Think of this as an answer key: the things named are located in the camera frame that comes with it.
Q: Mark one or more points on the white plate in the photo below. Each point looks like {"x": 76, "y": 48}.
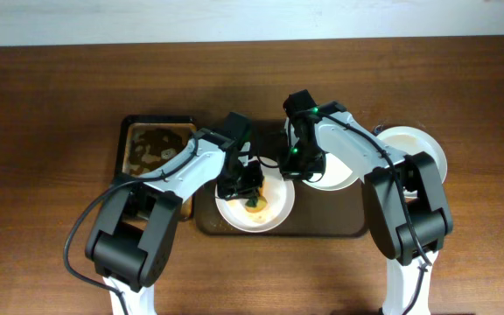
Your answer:
{"x": 337, "y": 175}
{"x": 280, "y": 195}

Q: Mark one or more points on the large brown serving tray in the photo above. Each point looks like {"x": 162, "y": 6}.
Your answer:
{"x": 315, "y": 213}

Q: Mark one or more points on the small tray with soapy water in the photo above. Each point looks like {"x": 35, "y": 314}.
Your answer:
{"x": 147, "y": 142}

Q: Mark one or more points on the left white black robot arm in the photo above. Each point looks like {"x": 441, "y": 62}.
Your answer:
{"x": 132, "y": 236}

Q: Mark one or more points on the pale blue plate front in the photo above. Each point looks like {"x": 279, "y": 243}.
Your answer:
{"x": 412, "y": 141}

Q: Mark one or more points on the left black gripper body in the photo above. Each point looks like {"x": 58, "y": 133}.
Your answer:
{"x": 240, "y": 188}

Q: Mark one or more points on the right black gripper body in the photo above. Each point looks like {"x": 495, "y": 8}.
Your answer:
{"x": 301, "y": 169}

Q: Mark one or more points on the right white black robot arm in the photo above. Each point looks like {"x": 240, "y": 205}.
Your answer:
{"x": 403, "y": 197}

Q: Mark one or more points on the yellow green sponge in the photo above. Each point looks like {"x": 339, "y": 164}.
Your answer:
{"x": 255, "y": 204}

